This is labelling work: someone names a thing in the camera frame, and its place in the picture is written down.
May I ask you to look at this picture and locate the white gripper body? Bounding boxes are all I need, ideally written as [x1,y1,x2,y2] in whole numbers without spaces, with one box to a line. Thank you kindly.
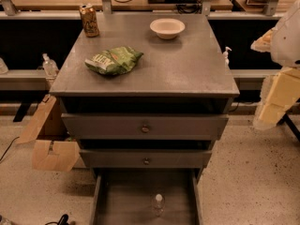
[253,67,300,130]

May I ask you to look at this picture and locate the clear plastic water bottle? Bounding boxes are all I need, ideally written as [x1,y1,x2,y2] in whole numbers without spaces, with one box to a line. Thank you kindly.
[152,194,165,217]

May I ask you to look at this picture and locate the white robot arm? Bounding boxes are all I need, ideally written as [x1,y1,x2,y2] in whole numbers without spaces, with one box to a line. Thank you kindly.
[251,0,300,130]

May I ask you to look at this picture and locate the white pump dispenser bottle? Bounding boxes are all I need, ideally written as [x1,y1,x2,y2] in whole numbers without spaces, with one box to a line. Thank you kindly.
[223,46,232,66]

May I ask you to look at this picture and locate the grey drawer cabinet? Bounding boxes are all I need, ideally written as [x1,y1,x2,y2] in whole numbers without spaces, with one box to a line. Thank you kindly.
[49,13,241,225]

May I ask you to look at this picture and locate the grey top drawer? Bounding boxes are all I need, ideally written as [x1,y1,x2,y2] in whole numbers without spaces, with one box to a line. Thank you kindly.
[62,113,228,141]

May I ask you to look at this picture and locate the grey open bottom drawer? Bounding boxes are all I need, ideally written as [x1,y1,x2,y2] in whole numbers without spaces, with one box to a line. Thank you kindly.
[89,169,203,225]

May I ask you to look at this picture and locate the grey middle drawer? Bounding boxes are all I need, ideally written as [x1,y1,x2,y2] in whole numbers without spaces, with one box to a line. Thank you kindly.
[80,149,212,169]

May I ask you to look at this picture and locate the clear bottle on shelf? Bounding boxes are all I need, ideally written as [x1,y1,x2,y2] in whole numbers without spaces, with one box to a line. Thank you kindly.
[42,53,59,78]

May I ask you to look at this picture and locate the black table leg right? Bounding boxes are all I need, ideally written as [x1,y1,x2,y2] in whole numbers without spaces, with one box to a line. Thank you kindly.
[278,113,300,142]

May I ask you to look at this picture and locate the white paper bowl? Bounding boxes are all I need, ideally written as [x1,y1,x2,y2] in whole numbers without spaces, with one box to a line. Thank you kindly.
[150,19,186,39]

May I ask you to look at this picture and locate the green chip bag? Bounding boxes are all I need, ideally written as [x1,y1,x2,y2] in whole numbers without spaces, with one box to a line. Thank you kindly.
[84,46,143,76]

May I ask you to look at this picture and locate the gold drink can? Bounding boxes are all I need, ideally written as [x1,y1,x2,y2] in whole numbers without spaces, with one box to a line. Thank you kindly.
[79,4,99,38]

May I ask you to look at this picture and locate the brown cardboard box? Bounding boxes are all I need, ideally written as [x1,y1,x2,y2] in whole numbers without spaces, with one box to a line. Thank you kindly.
[17,95,84,172]

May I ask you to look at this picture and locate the black object bottom left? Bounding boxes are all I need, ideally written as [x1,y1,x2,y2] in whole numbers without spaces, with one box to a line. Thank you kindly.
[45,214,69,225]

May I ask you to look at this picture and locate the black cable on floor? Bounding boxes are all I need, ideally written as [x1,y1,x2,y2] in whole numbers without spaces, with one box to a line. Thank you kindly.
[0,136,21,163]

